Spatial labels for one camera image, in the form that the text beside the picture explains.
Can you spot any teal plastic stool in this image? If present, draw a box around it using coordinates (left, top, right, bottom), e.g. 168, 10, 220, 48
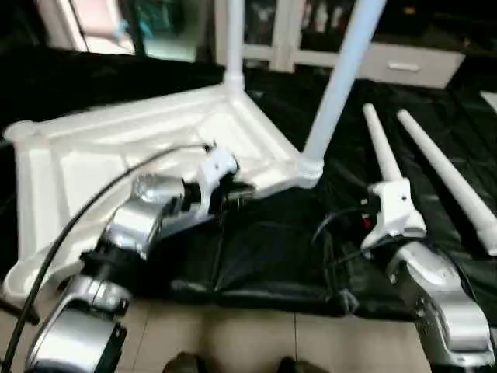
116, 0, 196, 49

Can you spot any white plastic table leg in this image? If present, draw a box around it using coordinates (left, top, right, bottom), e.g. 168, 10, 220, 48
362, 103, 405, 189
396, 109, 497, 257
297, 0, 387, 190
224, 0, 248, 96

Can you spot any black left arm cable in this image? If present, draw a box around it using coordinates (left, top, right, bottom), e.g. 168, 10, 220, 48
0, 143, 215, 373

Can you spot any white plastic table top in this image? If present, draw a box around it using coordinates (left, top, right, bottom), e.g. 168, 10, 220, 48
0, 82, 323, 304

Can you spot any black table mat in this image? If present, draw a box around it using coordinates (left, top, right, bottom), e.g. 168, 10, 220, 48
0, 45, 497, 321

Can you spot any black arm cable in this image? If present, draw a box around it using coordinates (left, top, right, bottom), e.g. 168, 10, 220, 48
0, 143, 215, 373
311, 205, 383, 270

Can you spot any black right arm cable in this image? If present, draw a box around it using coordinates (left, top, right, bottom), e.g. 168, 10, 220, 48
311, 205, 383, 270

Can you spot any white drawer unit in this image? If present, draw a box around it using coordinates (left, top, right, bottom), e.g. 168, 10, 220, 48
361, 43, 467, 90

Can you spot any black right robot foot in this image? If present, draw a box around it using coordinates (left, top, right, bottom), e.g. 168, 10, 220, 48
276, 356, 327, 373

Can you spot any white glass door cabinet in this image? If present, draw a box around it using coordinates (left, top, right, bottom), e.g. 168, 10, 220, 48
214, 0, 366, 72

